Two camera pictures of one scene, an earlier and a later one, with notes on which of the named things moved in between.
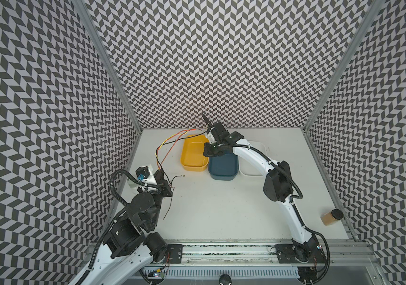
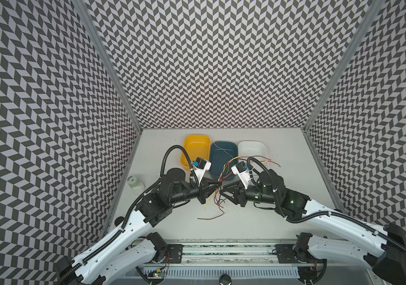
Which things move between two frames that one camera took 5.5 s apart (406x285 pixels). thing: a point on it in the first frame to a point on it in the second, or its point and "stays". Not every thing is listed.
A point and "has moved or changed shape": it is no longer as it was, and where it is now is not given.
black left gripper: [162, 182] to [205, 190]
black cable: [170, 179] has moved or changed shape
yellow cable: [172, 136] to [220, 176]
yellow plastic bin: [192, 157] stays
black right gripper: [215, 130] to [240, 194]
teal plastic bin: [224, 167] stays
